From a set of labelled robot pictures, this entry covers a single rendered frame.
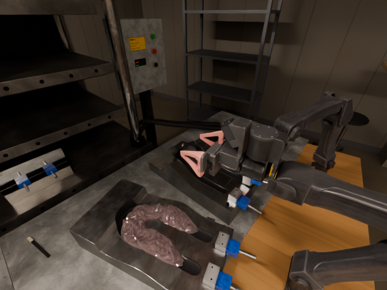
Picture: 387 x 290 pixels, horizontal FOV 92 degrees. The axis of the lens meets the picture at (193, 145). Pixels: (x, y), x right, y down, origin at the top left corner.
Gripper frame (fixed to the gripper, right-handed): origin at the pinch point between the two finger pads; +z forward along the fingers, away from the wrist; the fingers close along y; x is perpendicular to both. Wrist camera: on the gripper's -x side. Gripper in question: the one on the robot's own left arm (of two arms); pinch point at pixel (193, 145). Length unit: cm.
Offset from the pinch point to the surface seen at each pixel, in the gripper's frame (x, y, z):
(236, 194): 28.4, -14.4, -10.2
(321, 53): 11, -257, -16
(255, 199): 40, -27, -16
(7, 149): 15, 25, 75
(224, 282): 33.3, 12.9, -18.4
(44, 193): 40, 24, 71
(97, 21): -23, -164, 275
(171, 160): 26.2, -15.6, 22.6
